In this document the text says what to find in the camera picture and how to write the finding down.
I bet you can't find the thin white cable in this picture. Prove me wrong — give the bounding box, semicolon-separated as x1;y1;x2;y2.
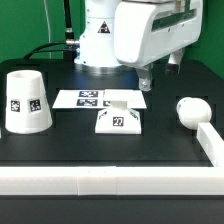
43;0;54;60

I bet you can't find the white lamp bulb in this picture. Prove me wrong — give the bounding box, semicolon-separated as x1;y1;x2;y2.
176;97;212;130

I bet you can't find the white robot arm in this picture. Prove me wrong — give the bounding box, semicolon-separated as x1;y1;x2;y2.
75;0;203;91

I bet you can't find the black cable with connector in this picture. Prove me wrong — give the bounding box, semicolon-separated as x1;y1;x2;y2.
23;38;81;61

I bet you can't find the white lamp base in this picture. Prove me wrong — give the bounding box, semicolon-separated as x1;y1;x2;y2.
95;89;142;134

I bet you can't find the white lamp shade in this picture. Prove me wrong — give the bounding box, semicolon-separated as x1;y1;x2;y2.
5;70;52;134

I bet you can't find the white front rail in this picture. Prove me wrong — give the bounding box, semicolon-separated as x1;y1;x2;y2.
0;167;224;196

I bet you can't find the white marker sheet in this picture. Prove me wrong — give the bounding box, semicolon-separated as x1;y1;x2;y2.
53;89;147;109

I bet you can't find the black vertical cable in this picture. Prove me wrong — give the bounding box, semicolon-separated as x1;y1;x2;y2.
63;0;75;41

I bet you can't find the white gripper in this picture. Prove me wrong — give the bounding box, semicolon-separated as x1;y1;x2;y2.
114;0;203;91

